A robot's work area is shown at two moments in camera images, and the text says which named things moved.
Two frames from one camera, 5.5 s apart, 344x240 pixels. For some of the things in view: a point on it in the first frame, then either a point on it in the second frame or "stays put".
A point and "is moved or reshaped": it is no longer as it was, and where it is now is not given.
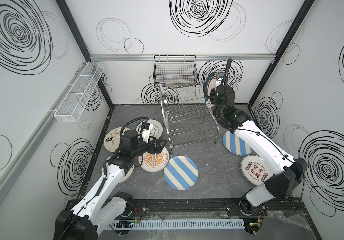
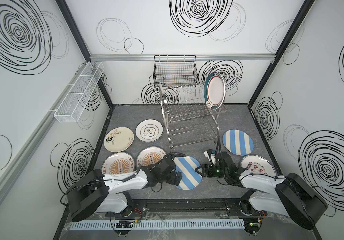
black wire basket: [175, 70] stays put
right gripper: [215, 91] -> [208, 170]
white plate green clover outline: [156, 129] stays put
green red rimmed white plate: [209, 84] stays put
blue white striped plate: [181, 173] is moved or reshaped
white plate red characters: [255, 169] stays put
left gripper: [156, 144] -> [173, 173]
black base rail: [142, 208] stays put
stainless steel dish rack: [188, 117] stays put
